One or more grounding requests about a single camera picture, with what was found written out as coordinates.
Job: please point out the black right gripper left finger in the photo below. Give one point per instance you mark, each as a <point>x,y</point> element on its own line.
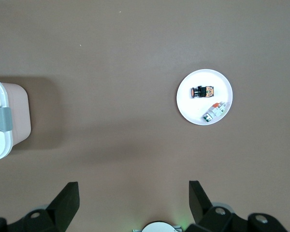
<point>62,207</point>

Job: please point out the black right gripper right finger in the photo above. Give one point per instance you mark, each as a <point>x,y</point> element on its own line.
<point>203,212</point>

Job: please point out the orange black push-button switch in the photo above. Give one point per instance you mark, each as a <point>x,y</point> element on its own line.
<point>201,91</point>

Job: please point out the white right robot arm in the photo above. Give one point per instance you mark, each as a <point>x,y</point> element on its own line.
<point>159,227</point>

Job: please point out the white lidded storage box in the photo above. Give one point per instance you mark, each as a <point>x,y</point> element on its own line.
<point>0,135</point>

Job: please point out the pink round plate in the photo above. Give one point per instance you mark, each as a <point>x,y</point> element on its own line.
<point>193,108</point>

